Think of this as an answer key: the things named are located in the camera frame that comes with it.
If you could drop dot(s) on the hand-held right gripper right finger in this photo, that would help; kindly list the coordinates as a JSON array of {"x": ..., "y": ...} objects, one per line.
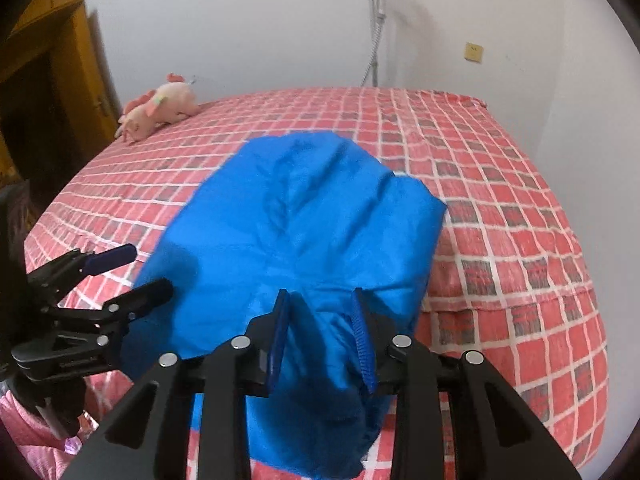
[{"x": 361, "y": 335}]

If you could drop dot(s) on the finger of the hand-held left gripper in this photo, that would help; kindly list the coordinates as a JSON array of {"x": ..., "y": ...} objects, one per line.
[
  {"x": 145, "y": 295},
  {"x": 107, "y": 257}
]

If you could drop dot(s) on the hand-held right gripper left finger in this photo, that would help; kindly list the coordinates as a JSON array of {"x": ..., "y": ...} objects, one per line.
[{"x": 274, "y": 350}]

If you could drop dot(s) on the blue puffer jacket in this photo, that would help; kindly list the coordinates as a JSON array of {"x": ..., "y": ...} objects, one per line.
[{"x": 310, "y": 220}]

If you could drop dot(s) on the person's pink quilted clothing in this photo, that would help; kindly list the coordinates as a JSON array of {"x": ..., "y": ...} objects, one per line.
[{"x": 30, "y": 435}]

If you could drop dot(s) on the pink plush toy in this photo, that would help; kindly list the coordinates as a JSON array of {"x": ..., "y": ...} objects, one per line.
[{"x": 160, "y": 105}]

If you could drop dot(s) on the bed with red plaid sheet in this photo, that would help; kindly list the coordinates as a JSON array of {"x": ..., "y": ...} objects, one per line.
[{"x": 500, "y": 240}]

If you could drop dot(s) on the brown wooden door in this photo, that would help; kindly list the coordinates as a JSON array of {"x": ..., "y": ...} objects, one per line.
[{"x": 55, "y": 85}]

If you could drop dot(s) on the white garment steamer stand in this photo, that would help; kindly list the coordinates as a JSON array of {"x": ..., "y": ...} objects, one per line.
[{"x": 375, "y": 20}]

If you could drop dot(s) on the yellowed wall outlet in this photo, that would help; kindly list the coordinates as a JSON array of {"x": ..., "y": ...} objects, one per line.
[{"x": 473, "y": 53}]

